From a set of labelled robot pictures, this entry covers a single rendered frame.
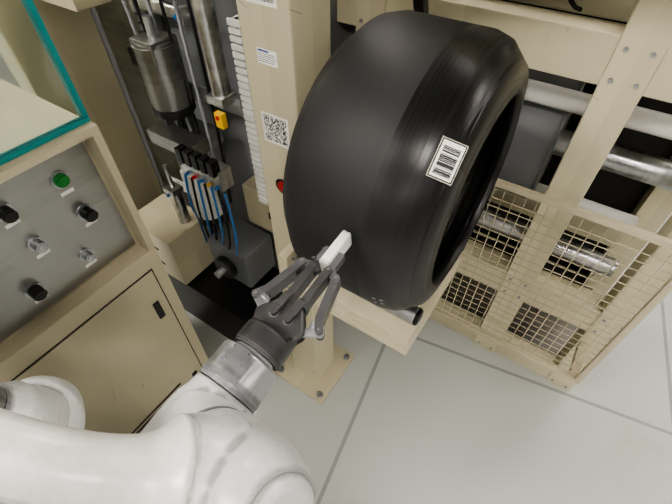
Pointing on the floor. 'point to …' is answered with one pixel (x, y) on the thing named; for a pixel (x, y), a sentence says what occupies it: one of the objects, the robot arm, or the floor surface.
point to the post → (291, 34)
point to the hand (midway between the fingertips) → (336, 252)
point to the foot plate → (320, 378)
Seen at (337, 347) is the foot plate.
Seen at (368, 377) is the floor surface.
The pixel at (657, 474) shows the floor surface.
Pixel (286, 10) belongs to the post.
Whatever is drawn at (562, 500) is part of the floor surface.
